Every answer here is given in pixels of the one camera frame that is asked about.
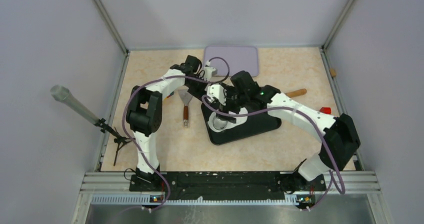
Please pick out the clear glass cup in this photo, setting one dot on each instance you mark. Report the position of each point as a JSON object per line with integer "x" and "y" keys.
{"x": 218, "y": 124}

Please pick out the small wooden cork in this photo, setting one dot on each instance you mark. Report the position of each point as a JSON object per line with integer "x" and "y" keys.
{"x": 332, "y": 72}

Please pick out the metal scraper wooden handle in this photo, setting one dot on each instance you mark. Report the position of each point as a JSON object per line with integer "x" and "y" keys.
{"x": 185, "y": 97}

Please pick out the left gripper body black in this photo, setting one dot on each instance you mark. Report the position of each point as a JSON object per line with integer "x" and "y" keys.
{"x": 196, "y": 88}

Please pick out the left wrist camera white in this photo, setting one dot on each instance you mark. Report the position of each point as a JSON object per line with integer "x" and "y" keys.
{"x": 208, "y": 72}

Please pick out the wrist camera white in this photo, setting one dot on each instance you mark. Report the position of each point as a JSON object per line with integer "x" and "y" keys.
{"x": 208, "y": 72}
{"x": 216, "y": 92}

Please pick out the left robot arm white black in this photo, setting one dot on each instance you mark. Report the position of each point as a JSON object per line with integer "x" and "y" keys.
{"x": 144, "y": 109}

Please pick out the wooden dough roller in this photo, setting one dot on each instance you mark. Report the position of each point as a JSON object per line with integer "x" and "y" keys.
{"x": 296, "y": 93}

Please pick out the lilac rectangular tray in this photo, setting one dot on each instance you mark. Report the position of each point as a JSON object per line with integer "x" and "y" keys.
{"x": 239, "y": 58}

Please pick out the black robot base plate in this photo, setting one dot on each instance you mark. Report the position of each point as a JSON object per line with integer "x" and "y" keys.
{"x": 227, "y": 185}

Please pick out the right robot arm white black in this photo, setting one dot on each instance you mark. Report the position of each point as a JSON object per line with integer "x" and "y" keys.
{"x": 337, "y": 134}

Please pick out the grey microphone on tripod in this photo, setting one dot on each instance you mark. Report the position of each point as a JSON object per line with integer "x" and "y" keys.
{"x": 63, "y": 95}

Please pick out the yellow red blue toy block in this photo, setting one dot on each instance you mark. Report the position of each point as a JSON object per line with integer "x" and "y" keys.
{"x": 170, "y": 95}

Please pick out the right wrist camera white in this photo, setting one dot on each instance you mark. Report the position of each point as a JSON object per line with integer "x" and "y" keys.
{"x": 216, "y": 92}

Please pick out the black baking tray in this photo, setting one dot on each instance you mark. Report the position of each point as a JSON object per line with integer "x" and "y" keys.
{"x": 245, "y": 129}

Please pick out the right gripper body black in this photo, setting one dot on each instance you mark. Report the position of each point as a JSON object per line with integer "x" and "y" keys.
{"x": 235, "y": 101}

